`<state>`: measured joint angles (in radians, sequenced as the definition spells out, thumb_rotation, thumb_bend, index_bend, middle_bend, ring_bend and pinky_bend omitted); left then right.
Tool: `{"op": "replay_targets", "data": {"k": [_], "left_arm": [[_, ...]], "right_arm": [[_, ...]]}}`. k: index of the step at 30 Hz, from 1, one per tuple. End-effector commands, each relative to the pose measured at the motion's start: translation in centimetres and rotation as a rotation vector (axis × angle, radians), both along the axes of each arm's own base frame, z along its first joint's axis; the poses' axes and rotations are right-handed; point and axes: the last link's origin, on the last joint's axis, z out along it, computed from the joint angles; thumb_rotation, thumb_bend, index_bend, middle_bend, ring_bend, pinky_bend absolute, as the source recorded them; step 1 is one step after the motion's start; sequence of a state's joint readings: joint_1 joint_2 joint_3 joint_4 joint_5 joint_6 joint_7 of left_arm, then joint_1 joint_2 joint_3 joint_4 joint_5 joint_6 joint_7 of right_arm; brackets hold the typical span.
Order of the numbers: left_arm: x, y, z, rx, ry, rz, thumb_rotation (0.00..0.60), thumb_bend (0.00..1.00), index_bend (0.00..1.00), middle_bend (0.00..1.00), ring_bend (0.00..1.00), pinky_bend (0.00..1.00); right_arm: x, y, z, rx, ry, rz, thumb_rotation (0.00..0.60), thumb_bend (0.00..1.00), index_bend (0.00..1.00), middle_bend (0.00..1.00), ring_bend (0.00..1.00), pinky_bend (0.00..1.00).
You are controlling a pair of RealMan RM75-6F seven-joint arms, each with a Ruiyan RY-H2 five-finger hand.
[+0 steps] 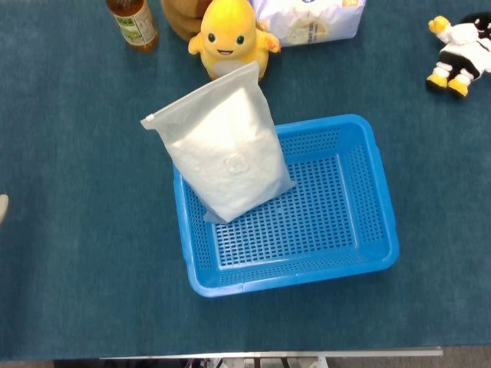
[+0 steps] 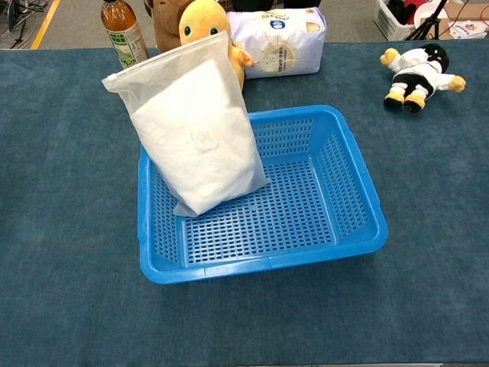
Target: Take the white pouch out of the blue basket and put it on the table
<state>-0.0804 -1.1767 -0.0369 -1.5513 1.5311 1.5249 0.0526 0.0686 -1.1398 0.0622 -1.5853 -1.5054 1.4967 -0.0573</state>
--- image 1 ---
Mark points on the amber tea bottle green label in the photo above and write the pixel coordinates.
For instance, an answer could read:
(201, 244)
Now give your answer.
(134, 23)

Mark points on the silver metal table edge rail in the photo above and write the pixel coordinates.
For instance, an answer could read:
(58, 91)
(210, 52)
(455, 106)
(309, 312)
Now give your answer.
(268, 352)

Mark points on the yellow plush duck toy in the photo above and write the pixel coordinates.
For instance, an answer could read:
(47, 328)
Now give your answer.
(226, 34)

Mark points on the white zip pouch bag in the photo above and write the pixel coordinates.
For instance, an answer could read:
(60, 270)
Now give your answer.
(222, 153)

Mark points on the blue perforated plastic basket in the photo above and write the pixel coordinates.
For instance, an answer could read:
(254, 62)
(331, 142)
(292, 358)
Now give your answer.
(307, 245)

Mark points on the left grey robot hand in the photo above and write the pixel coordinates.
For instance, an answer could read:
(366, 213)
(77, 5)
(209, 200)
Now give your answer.
(2, 207)

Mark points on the white tissue package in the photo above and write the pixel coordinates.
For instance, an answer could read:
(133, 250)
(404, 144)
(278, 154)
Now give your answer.
(314, 23)

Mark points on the black white penguin plush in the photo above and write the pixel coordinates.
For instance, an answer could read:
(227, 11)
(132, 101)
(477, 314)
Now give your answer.
(462, 53)

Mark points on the brown plush toy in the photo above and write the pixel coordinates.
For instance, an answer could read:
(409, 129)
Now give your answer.
(180, 21)

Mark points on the teal carpet table cover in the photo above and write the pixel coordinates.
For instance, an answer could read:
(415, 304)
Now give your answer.
(76, 191)

